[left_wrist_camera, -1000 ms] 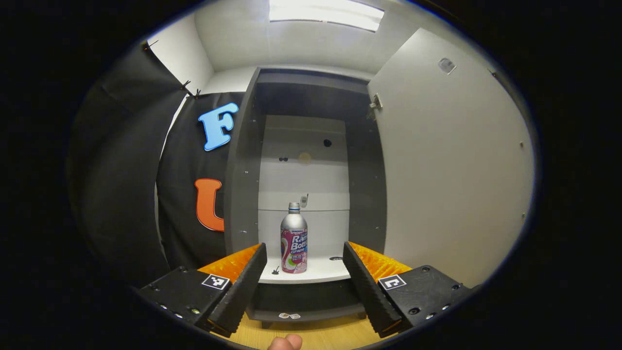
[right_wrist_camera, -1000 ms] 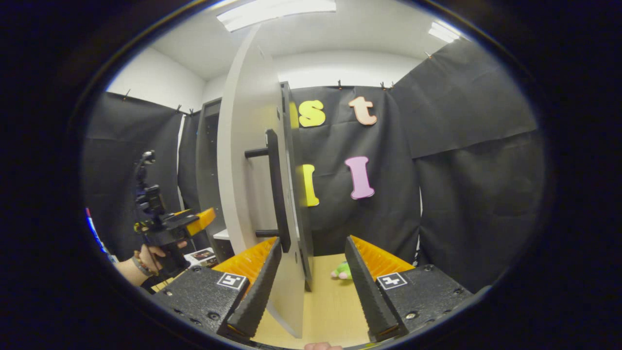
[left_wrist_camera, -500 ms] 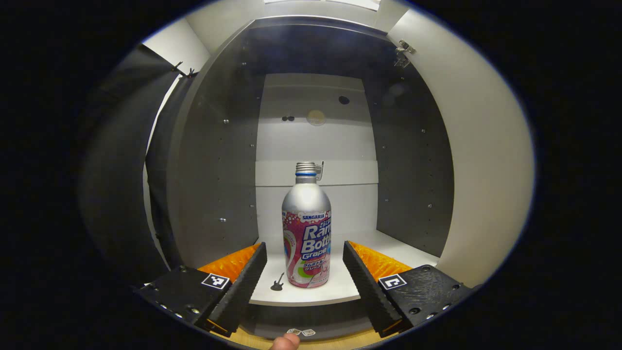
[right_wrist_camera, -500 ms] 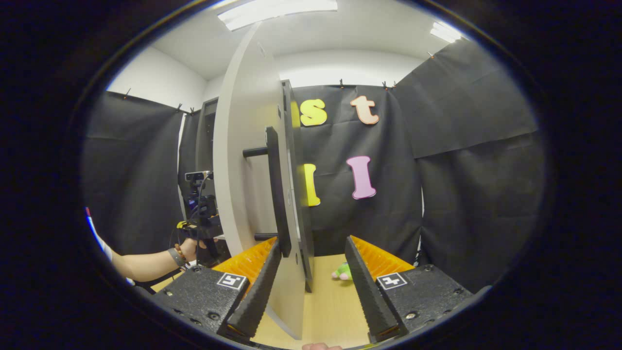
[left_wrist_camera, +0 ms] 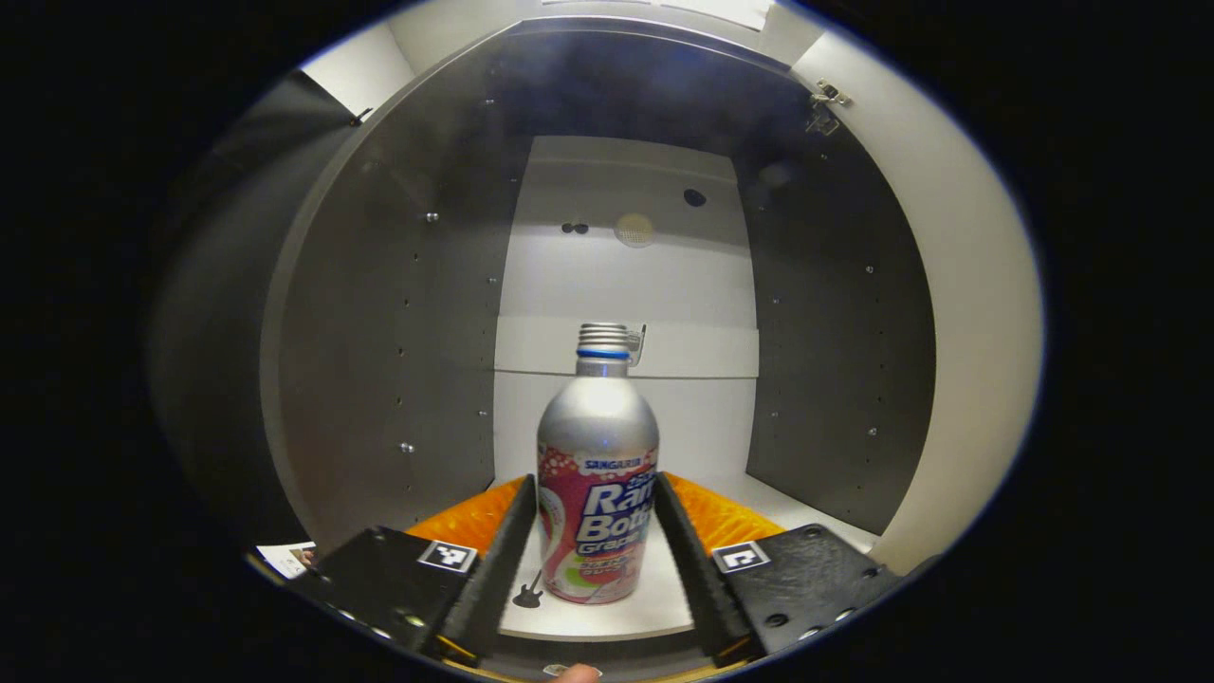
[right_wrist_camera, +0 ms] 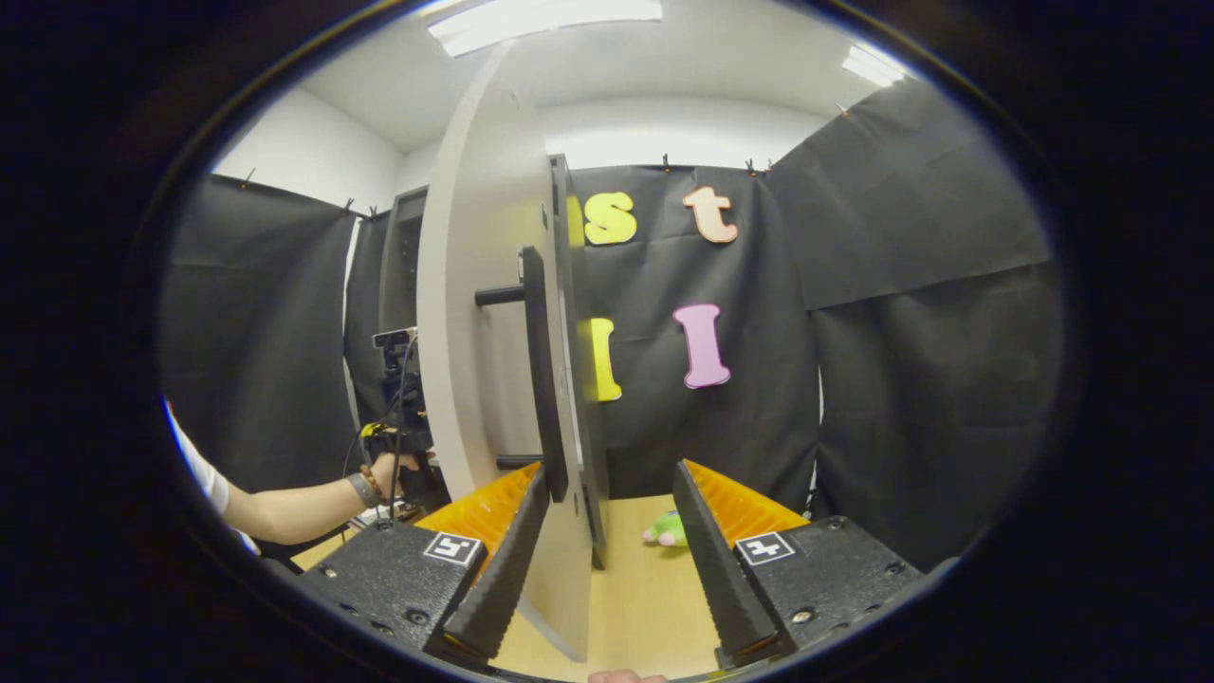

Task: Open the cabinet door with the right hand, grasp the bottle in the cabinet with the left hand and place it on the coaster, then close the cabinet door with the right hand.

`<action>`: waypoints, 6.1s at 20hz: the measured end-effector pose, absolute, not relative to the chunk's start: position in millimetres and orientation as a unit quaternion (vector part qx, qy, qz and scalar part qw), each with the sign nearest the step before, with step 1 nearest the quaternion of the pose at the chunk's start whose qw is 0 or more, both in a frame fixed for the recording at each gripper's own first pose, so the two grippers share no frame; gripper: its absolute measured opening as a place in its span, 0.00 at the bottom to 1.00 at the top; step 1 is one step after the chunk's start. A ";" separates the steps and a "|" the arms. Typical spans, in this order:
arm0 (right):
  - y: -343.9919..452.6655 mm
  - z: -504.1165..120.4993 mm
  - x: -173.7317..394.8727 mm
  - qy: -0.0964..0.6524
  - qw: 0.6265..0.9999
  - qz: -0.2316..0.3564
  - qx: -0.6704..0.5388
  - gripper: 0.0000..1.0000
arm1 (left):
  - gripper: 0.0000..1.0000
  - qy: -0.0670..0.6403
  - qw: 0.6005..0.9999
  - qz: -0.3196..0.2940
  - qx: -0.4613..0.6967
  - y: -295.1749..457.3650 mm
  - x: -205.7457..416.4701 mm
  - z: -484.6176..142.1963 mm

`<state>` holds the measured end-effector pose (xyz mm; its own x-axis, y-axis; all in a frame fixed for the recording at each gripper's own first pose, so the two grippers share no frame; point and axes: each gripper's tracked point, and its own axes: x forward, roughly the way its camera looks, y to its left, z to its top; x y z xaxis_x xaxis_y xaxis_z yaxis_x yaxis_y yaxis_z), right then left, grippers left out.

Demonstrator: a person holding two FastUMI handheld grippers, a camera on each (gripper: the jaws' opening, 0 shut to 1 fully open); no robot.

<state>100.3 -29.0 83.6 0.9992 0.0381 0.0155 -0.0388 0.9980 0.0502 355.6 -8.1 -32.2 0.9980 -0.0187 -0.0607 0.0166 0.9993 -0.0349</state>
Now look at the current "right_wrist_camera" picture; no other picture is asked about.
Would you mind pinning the grey wristband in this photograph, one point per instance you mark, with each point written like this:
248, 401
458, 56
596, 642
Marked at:
360, 491

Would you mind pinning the pink and green plush toy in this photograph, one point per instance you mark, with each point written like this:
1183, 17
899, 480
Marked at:
669, 531

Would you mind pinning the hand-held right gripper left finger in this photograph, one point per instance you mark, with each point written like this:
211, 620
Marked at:
503, 579

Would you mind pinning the grey cabinet door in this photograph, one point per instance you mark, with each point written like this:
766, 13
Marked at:
465, 285

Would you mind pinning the small ceiling light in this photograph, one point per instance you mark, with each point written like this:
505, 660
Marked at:
874, 66

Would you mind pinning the white shirt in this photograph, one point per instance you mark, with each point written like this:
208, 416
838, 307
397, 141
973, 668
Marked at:
204, 474

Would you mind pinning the long ceiling light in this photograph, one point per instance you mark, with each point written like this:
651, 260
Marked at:
541, 24

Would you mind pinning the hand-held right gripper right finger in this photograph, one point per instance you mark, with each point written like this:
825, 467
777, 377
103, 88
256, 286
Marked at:
726, 579

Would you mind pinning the black backdrop cloth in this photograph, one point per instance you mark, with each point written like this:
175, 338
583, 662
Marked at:
901, 379

